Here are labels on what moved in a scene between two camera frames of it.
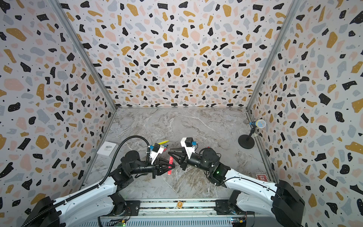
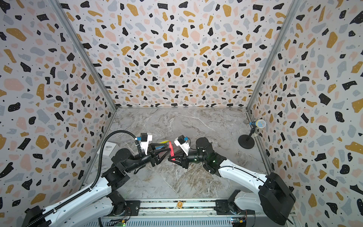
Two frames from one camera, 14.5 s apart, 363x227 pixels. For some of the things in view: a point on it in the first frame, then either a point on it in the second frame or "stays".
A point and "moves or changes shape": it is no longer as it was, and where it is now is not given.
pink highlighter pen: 171,161 moves or changes shape
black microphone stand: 246,141 stays
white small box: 107,149 stays
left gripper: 155,169 to 153,159
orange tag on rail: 179,204 stays
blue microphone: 260,123 stays
